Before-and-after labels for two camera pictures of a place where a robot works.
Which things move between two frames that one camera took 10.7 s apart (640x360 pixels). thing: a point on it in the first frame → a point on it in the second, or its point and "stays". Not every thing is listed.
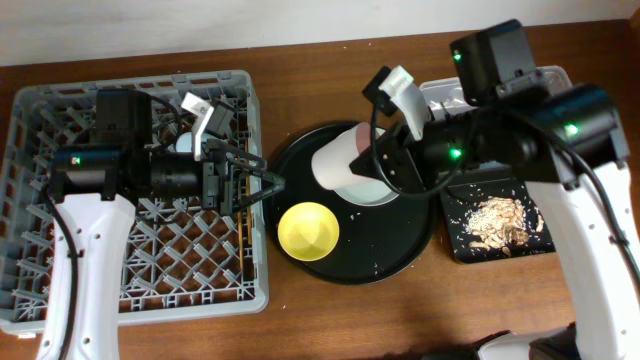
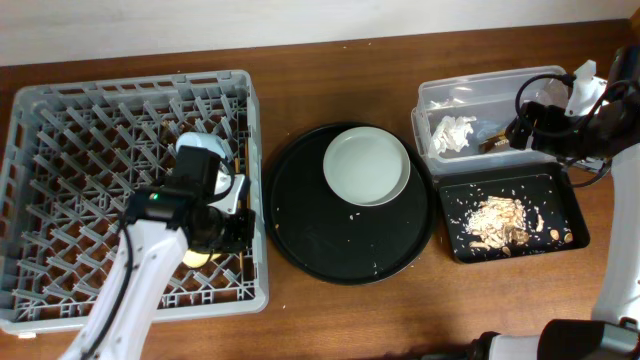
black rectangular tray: x=493 y=219 stays
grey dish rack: x=177 y=261 stays
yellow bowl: x=308 y=231 → x=196 y=260
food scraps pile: x=498 y=223 stays
